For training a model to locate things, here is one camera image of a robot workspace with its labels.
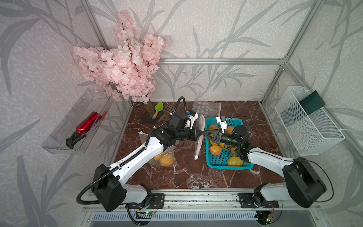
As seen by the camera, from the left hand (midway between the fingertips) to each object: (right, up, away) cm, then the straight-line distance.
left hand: (203, 134), depth 73 cm
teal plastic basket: (+12, -20, +15) cm, 28 cm away
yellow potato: (-21, -17, +9) cm, 29 cm away
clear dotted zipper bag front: (-19, -11, +8) cm, 23 cm away
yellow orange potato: (+9, -12, +14) cm, 21 cm away
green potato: (+20, -18, +10) cm, 28 cm away
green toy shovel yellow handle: (-34, +16, +44) cm, 58 cm away
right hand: (0, 0, +2) cm, 3 cm away
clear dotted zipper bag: (-2, 0, 0) cm, 2 cm away
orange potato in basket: (+8, +1, +24) cm, 25 cm away
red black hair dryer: (-52, +7, -8) cm, 54 cm away
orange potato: (-26, -15, +7) cm, 31 cm away
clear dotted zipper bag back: (+9, +14, +43) cm, 46 cm away
